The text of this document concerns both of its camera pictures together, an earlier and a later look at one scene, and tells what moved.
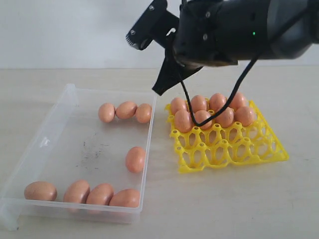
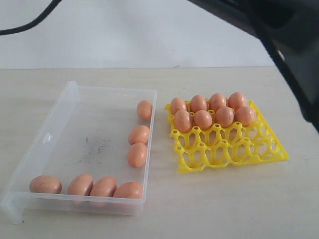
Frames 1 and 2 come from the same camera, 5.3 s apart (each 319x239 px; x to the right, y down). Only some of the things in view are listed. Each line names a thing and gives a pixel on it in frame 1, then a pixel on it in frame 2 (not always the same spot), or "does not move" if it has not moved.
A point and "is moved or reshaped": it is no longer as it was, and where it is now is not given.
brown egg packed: x=238 y=100 does not move
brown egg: x=135 y=159 is moved or reshaped
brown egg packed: x=198 y=102 does not move
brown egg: x=126 y=110 → x=138 y=134
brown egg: x=182 y=121 does not move
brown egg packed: x=217 y=101 does not move
